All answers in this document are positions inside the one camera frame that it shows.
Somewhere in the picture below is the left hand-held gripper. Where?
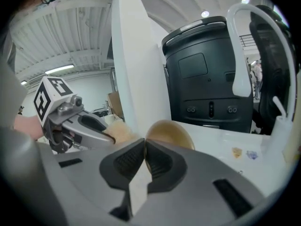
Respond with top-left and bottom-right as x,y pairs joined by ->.
32,76 -> 117,154

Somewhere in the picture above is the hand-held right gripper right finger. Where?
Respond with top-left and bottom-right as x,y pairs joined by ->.
140,139 -> 267,226

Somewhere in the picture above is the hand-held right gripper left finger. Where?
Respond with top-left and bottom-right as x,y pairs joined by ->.
27,137 -> 147,226

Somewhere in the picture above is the yellow sponge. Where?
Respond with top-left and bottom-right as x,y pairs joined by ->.
103,121 -> 140,146

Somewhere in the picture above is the brown bowl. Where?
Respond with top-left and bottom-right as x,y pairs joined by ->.
143,120 -> 196,174

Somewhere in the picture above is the person's left forearm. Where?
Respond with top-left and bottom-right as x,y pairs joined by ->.
14,113 -> 46,141

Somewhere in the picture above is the person's left hand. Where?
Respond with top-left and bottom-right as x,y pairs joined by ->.
61,130 -> 76,141

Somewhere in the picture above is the brown cardboard box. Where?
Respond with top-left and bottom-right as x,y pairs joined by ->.
107,91 -> 125,120

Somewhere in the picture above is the ceiling tube light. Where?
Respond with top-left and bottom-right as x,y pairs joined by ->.
44,64 -> 75,75

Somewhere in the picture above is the person's grey shirt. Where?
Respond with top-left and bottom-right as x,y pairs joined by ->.
0,32 -> 29,129

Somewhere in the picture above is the tall black machine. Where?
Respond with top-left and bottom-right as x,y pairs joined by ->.
161,16 -> 254,134

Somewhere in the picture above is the white gooseneck faucet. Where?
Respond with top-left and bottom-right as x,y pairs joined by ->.
225,3 -> 297,155

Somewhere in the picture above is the black high-back office chair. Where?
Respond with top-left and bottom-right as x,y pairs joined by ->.
249,5 -> 301,136

